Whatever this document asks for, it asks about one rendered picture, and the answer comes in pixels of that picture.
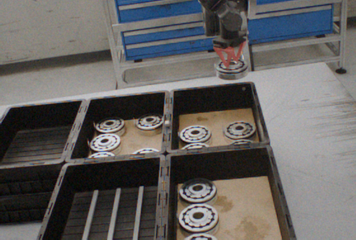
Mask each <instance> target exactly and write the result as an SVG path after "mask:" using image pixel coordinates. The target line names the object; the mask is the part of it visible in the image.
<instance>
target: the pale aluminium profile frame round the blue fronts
mask: <svg viewBox="0 0 356 240"><path fill-rule="evenodd" d="M100 1H101V5H102V9H103V15H104V20H105V23H106V31H107V35H108V38H109V46H110V49H111V54H112V58H113V65H114V69H115V73H116V80H117V83H118V89H119V90H122V89H126V88H133V87H138V86H150V85H154V84H162V83H173V82H178V81H185V80H190V79H201V78H206V77H214V76H216V71H210V72H199V73H194V74H187V75H183V76H170V77H163V78H159V79H147V80H143V81H135V82H131V83H129V82H127V81H126V80H125V74H126V69H134V68H139V67H147V66H151V65H162V64H166V63H174V62H186V61H191V60H197V59H203V58H214V57H218V56H219V55H218V54H217V53H216V51H215V50H214V49H211V50H208V51H202V52H198V53H190V54H185V55H174V56H169V57H162V58H150V59H146V60H143V59H142V58H141V59H136V60H134V62H128V61H126V59H125V54H124V51H123V42H122V39H121V34H120V31H128V30H135V29H143V28H147V27H159V26H162V25H170V24H175V23H186V22H194V21H199V20H203V18H202V13H191V14H187V15H179V16H174V17H163V18H155V19H151V20H140V21H136V22H128V23H121V24H119V22H118V17H117V11H116V5H115V2H114V0H100ZM108 3H113V7H114V15H115V18H116V24H112V22H111V17H110V11H109V7H108ZM328 3H340V11H339V17H333V33H334V34H332V35H328V36H327V35H326V34H322V35H318V36H314V37H309V38H304V39H293V40H288V41H281V42H272V43H264V44H258V45H251V44H250V46H251V47H252V52H258V51H266V50H273V49H282V48H289V47H293V46H305V45H309V44H317V43H325V45H326V46H327V47H328V48H329V49H330V50H331V51H332V53H334V55H329V56H325V57H313V58H305V59H298V60H290V61H286V62H274V63H267V64H262V65H255V66H254V71H258V70H265V69H277V68H281V67H288V66H297V65H305V64H309V63H320V62H322V63H324V62H325V63H329V62H337V61H338V67H340V69H336V73H337V74H345V73H346V70H345V69H342V67H344V66H345V42H346V20H347V0H293V1H282V2H277V3H270V4H258V5H257V9H256V13H261V12H266V11H277V10H284V9H289V8H300V7H305V6H316V5H321V4H328ZM335 21H339V27H338V26H337V25H336V24H335V23H334V22H335ZM113 32H118V41H117V44H116V41H115V38H114V34H113ZM333 41H338V47H337V46H336V45H335V44H334V43H333Z"/></svg>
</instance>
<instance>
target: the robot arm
mask: <svg viewBox="0 0 356 240"><path fill-rule="evenodd" d="M198 2H199V3H200V4H201V5H202V6H203V7H204V8H205V9H206V10H207V11H208V12H209V13H211V14H213V13H215V14H218V15H219V25H220V33H221V35H219V36H217V37H215V38H213V40H212V44H213V45H214V50H215V51H216V53H217V54H218V55H219V58H220V59H221V60H222V63H223V64H224V66H225V67H227V68H228V67H229V64H230V62H231V58H232V57H233V60H235V61H238V59H239V58H240V54H241V52H242V51H243V48H244V46H245V45H246V43H247V38H243V37H244V36H246V37H247V32H244V31H238V30H239V28H240V27H241V26H242V24H243V20H242V17H241V16H240V13H239V11H238V10H237V5H236V3H235V2H233V1H228V0H198ZM238 45H239V46H240V48H239V50H238V53H237V54H236V56H235V52H234V48H235V47H237V46H238ZM222 51H225V52H226V54H227V62H226V61H225V59H224V57H223V53H222Z"/></svg>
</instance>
